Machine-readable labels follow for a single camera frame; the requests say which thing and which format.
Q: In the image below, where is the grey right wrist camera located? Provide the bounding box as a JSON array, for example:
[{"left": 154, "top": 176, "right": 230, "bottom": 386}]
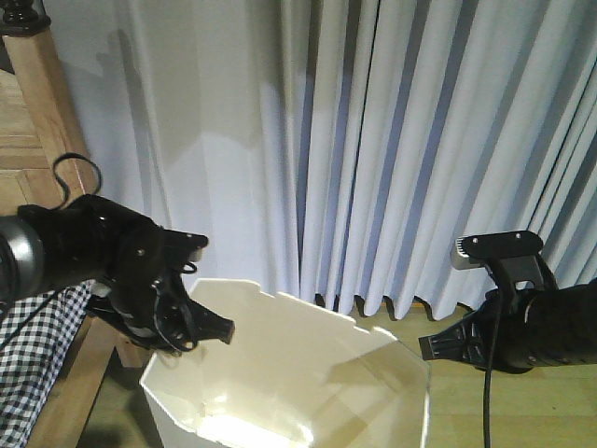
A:
[{"left": 451, "top": 231, "right": 558, "bottom": 290}]

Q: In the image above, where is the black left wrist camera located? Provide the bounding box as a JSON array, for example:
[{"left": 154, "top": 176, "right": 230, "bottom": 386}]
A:
[{"left": 162, "top": 229, "right": 209, "bottom": 274}]

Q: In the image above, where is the light blue curtain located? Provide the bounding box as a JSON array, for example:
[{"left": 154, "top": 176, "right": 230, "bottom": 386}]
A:
[{"left": 45, "top": 1, "right": 596, "bottom": 319}]

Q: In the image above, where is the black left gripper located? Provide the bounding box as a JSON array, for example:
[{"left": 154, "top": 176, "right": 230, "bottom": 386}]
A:
[{"left": 102, "top": 268, "right": 234, "bottom": 353}]

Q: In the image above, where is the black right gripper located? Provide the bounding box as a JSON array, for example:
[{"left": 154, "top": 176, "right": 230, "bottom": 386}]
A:
[{"left": 418, "top": 288, "right": 533, "bottom": 373}]

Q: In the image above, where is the checkered bed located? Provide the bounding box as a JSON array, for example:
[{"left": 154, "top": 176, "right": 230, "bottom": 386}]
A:
[{"left": 1, "top": 1, "right": 145, "bottom": 447}]

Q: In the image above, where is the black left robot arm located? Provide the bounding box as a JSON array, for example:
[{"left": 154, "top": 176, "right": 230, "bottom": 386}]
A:
[{"left": 1, "top": 177, "right": 235, "bottom": 353}]

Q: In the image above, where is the white plastic trash bin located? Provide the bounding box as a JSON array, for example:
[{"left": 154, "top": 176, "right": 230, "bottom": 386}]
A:
[{"left": 140, "top": 279, "right": 430, "bottom": 447}]

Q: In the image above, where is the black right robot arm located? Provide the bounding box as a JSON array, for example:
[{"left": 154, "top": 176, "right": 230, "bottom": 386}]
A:
[{"left": 419, "top": 281, "right": 596, "bottom": 374}]

